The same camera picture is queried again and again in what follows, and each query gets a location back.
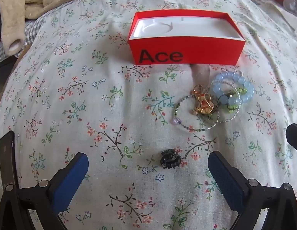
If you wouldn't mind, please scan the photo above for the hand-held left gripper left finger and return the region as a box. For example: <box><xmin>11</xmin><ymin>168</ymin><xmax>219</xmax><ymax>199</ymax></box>
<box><xmin>0</xmin><ymin>131</ymin><xmax>89</xmax><ymax>230</ymax></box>

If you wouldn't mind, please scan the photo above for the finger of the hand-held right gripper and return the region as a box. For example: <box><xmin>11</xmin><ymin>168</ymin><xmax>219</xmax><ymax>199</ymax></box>
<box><xmin>285</xmin><ymin>123</ymin><xmax>297</xmax><ymax>157</ymax></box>

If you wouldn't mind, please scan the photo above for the multicolour seed bead bracelet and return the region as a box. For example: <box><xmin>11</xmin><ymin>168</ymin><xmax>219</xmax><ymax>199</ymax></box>
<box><xmin>174</xmin><ymin>94</ymin><xmax>221</xmax><ymax>132</ymax></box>

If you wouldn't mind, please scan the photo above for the red cardboard box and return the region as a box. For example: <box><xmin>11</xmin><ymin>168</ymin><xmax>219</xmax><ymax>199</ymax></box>
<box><xmin>128</xmin><ymin>10</ymin><xmax>246</xmax><ymax>66</ymax></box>

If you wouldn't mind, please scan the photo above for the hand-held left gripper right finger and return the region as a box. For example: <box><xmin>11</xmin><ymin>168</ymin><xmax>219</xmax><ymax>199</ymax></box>
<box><xmin>208</xmin><ymin>151</ymin><xmax>297</xmax><ymax>230</ymax></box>

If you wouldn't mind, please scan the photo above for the grey checkered sheet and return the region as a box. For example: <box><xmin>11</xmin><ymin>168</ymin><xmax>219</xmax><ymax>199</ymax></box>
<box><xmin>0</xmin><ymin>17</ymin><xmax>53</xmax><ymax>64</ymax></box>

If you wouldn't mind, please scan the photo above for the gold ring with green stone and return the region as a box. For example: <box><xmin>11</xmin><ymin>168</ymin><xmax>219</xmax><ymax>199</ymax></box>
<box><xmin>190</xmin><ymin>84</ymin><xmax>220</xmax><ymax>119</ymax></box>

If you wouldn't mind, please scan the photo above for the pale blue bead bracelet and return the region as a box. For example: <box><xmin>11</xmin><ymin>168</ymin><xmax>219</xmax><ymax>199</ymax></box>
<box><xmin>211</xmin><ymin>71</ymin><xmax>255</xmax><ymax>106</ymax></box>

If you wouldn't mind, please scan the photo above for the floral bedsheet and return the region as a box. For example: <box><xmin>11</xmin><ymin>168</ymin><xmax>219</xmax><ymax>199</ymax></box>
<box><xmin>0</xmin><ymin>0</ymin><xmax>297</xmax><ymax>230</ymax></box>

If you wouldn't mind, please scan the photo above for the black hair claw clip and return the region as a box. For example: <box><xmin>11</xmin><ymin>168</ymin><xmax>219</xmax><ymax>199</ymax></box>
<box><xmin>159</xmin><ymin>149</ymin><xmax>179</xmax><ymax>170</ymax></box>

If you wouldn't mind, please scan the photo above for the silver bead bracelet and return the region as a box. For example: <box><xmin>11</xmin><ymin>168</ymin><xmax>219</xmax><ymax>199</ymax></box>
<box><xmin>210</xmin><ymin>69</ymin><xmax>243</xmax><ymax>123</ymax></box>

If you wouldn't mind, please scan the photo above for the green bead cord bracelet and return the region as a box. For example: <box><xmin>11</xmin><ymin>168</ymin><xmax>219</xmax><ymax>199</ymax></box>
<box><xmin>220</xmin><ymin>87</ymin><xmax>248</xmax><ymax>115</ymax></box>

